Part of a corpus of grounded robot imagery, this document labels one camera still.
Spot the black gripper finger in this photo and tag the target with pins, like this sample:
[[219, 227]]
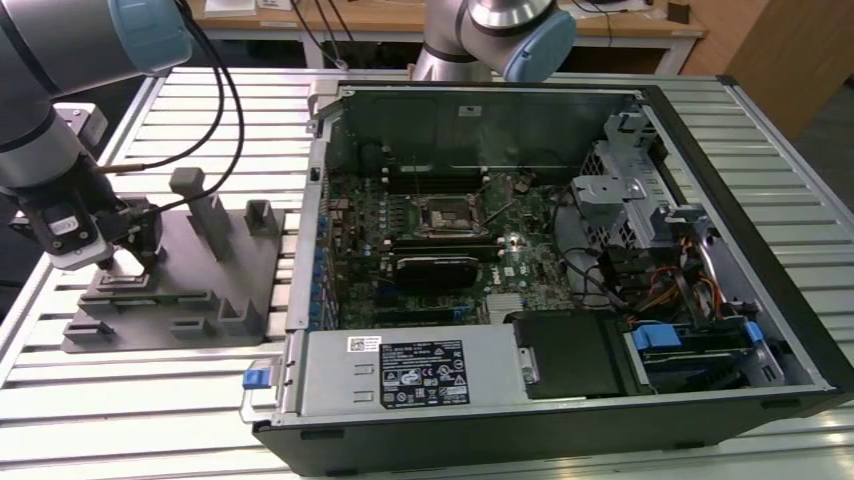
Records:
[[107, 263], [148, 260]]

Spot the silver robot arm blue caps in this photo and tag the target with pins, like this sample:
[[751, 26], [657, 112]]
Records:
[[53, 50]]

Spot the CPU socket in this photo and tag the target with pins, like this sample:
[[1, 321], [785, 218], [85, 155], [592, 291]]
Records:
[[440, 215]]

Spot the grey parts rack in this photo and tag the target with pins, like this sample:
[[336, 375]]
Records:
[[193, 280]]

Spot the green RAM stick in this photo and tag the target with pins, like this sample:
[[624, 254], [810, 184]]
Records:
[[147, 301]]

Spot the blue case latch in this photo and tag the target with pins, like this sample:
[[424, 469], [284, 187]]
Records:
[[256, 378]]

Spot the grey power supply unit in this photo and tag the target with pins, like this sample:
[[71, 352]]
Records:
[[320, 375]]

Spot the black expansion slot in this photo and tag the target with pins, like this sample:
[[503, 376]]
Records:
[[410, 317]]

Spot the black RAM slot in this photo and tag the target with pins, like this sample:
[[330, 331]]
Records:
[[440, 183], [443, 243], [440, 177], [443, 253], [440, 190], [440, 172]]

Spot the white box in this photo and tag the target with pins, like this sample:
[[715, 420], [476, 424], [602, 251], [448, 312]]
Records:
[[230, 6]]

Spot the black power supply label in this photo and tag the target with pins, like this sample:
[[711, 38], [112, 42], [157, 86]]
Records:
[[423, 372]]

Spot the silver chipset heatsink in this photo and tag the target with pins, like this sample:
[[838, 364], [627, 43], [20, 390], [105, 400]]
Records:
[[504, 307]]

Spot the green motherboard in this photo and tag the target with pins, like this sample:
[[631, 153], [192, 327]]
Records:
[[534, 235]]

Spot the black open PC case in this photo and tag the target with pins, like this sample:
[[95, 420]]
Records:
[[467, 450]]

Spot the black optical drive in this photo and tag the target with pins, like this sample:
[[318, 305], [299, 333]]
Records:
[[574, 350]]

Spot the grey metal drive cage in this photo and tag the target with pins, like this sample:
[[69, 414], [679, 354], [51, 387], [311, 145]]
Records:
[[603, 197]]

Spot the silver curved bar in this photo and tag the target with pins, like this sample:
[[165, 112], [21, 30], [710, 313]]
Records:
[[713, 260]]

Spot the small black box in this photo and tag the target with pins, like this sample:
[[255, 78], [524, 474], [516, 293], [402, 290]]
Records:
[[679, 12]]

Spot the wooden cabinet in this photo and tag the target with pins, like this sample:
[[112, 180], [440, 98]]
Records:
[[787, 60]]

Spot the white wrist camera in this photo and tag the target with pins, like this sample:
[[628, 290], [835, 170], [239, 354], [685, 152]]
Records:
[[80, 255]]

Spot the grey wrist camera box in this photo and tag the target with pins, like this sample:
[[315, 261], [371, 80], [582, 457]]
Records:
[[83, 125]]

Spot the grey plastic bracket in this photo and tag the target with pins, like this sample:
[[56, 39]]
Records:
[[681, 214]]

